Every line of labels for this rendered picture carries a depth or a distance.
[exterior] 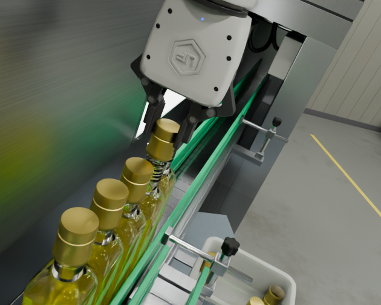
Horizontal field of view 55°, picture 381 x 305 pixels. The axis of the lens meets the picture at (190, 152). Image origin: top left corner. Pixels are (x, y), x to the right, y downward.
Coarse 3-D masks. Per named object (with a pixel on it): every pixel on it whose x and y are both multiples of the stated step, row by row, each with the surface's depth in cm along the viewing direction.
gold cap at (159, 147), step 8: (160, 120) 46; (168, 120) 47; (160, 128) 45; (168, 128) 45; (176, 128) 46; (152, 136) 46; (160, 136) 45; (168, 136) 45; (152, 144) 46; (160, 144) 45; (168, 144) 45; (152, 152) 46; (160, 152) 46; (168, 152) 46; (160, 160) 47; (168, 160) 47
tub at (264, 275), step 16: (208, 240) 84; (240, 256) 85; (192, 272) 75; (256, 272) 85; (272, 272) 84; (224, 288) 83; (240, 288) 85; (256, 288) 86; (288, 288) 82; (224, 304) 71; (240, 304) 81; (288, 304) 77
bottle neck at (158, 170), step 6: (150, 162) 47; (156, 162) 50; (162, 162) 49; (156, 168) 48; (162, 168) 48; (156, 174) 48; (162, 174) 49; (150, 180) 48; (156, 180) 49; (150, 186) 49; (156, 186) 50; (150, 192) 50
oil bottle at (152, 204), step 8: (160, 192) 52; (144, 200) 49; (152, 200) 50; (160, 200) 51; (144, 208) 49; (152, 208) 49; (160, 208) 52; (152, 216) 50; (152, 224) 52; (144, 232) 51; (144, 240) 52; (144, 248) 56; (136, 256) 53; (128, 272) 55
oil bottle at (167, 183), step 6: (168, 174) 56; (174, 174) 57; (162, 180) 54; (168, 180) 55; (174, 180) 57; (162, 186) 54; (168, 186) 55; (168, 192) 56; (168, 198) 60; (162, 210) 59; (156, 228) 63; (150, 240) 63
